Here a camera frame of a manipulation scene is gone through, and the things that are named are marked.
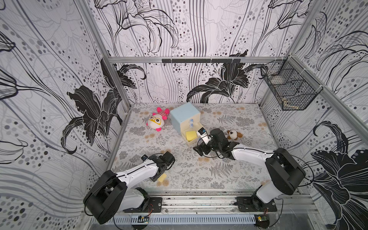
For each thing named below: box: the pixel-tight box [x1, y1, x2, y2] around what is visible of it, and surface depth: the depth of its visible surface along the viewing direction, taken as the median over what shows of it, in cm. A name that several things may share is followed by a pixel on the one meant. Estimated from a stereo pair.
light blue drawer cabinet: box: [170, 102, 204, 147], surface depth 97 cm
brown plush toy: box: [226, 129, 243, 141], surface depth 100 cm
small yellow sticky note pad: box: [158, 173, 167, 183], surface depth 83 cm
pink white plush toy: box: [146, 106, 171, 132], surface depth 103 cm
